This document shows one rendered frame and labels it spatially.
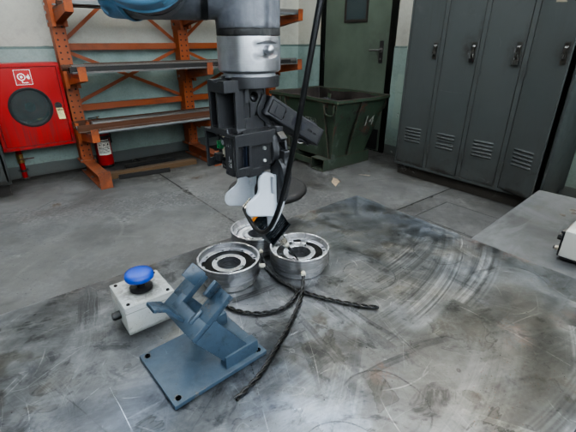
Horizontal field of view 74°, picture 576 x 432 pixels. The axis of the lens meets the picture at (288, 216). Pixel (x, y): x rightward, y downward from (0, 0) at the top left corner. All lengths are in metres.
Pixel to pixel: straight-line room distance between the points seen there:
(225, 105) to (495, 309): 0.49
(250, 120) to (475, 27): 3.01
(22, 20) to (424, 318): 4.04
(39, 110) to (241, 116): 3.64
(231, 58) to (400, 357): 0.42
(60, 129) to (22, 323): 3.49
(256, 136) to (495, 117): 2.95
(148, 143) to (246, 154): 4.10
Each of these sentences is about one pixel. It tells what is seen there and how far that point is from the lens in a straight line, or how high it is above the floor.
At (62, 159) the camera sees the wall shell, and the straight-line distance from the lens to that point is 4.38.
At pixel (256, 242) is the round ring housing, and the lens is 0.70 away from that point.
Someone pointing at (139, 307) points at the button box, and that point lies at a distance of 0.58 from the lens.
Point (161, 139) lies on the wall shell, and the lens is 4.60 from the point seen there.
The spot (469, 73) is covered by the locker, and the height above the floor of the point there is 0.94.
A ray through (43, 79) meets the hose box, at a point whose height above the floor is 0.87.
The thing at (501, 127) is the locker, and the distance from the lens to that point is 3.33.
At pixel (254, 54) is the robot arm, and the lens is 0.47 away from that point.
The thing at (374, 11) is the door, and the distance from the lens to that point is 4.61.
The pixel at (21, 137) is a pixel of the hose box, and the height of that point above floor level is 0.41.
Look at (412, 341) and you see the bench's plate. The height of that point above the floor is 0.80.
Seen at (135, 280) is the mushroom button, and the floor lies 0.87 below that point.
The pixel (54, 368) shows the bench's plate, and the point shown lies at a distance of 0.59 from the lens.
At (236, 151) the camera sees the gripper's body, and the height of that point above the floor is 1.05.
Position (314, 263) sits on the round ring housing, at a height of 0.83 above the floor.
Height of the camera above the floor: 1.17
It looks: 25 degrees down
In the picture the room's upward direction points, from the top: straight up
